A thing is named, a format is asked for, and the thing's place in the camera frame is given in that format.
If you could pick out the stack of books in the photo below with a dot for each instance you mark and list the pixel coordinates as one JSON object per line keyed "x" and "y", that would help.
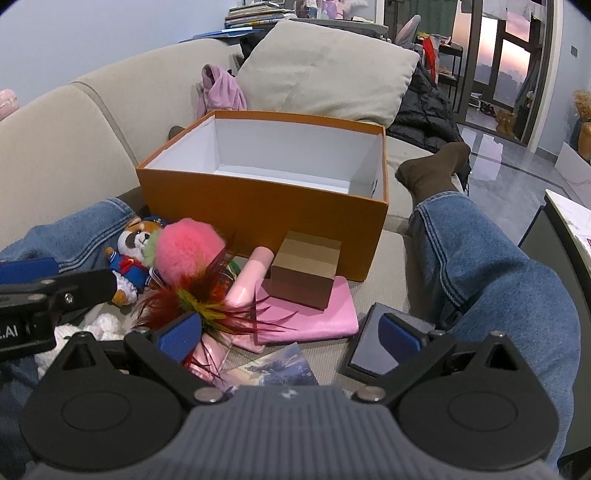
{"x": 256, "y": 14}

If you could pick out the grey desk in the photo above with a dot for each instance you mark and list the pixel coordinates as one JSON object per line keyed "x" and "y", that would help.
{"x": 351, "y": 27}

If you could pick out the black puffer jacket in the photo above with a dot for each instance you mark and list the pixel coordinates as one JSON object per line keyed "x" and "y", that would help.
{"x": 425, "y": 115}

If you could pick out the orange cardboard box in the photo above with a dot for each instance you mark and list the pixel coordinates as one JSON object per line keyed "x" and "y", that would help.
{"x": 258, "y": 217}

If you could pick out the glass balcony door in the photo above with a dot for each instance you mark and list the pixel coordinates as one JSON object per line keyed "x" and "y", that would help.
{"x": 503, "y": 60}

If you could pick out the small brown cardboard box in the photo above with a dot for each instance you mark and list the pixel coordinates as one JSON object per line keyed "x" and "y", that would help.
{"x": 302, "y": 277}

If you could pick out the brown curly plush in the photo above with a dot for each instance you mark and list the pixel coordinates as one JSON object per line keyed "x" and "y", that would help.
{"x": 582, "y": 106}

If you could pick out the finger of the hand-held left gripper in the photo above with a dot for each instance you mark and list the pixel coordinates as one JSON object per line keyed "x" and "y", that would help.
{"x": 27, "y": 271}
{"x": 87, "y": 286}

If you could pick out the red hanging cloth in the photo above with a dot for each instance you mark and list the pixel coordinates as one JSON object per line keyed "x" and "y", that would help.
{"x": 430, "y": 53}

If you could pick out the pink cylindrical bottle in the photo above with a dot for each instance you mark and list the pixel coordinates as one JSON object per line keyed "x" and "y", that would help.
{"x": 251, "y": 272}

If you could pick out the purple garment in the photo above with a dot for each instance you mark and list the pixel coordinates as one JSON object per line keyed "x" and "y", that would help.
{"x": 221, "y": 90}

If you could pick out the person's legs in jeans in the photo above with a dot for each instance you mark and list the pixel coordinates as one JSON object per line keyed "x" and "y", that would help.
{"x": 69, "y": 235}
{"x": 489, "y": 277}

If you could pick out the pink fluffy cushion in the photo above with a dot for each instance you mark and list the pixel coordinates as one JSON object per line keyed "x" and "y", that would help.
{"x": 7, "y": 104}

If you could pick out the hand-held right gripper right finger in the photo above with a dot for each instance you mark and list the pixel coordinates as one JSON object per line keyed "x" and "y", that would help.
{"x": 399, "y": 337}

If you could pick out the blue folder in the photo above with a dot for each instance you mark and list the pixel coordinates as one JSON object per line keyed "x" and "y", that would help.
{"x": 221, "y": 34}

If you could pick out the white fluffy plush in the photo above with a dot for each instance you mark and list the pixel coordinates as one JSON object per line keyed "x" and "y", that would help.
{"x": 104, "y": 325}

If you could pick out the pink fluffy pompom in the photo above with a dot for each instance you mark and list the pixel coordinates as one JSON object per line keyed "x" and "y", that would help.
{"x": 189, "y": 249}

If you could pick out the fox plush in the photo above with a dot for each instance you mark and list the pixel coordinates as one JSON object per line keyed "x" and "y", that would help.
{"x": 134, "y": 256}

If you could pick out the red feather toy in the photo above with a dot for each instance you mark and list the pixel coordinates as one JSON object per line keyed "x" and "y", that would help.
{"x": 203, "y": 295}

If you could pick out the black metal rack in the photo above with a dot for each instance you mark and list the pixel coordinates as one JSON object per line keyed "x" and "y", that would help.
{"x": 450, "y": 60}

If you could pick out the printed picture card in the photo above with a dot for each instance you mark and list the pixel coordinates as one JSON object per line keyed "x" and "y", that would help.
{"x": 281, "y": 367}

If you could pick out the pink grey chair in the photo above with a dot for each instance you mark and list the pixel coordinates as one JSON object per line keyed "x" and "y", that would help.
{"x": 408, "y": 30}

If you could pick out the beige sofa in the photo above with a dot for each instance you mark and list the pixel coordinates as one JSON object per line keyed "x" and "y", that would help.
{"x": 69, "y": 138}

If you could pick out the pink plastic packet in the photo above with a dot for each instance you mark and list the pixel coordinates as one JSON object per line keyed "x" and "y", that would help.
{"x": 207, "y": 353}

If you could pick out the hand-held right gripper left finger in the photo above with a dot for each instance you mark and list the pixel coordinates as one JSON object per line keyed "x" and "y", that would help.
{"x": 178, "y": 337}

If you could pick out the white board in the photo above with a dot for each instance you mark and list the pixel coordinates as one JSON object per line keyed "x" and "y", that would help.
{"x": 575, "y": 161}

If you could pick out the pink wallet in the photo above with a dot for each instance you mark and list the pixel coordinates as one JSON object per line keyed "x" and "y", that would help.
{"x": 323, "y": 318}

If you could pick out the beige cushion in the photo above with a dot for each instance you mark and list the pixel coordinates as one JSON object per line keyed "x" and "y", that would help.
{"x": 323, "y": 69}

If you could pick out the person's right foot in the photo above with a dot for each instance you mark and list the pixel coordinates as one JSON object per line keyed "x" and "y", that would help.
{"x": 431, "y": 173}

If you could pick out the white marble coffee table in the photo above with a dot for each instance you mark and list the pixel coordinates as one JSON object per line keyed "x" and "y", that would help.
{"x": 568, "y": 221}

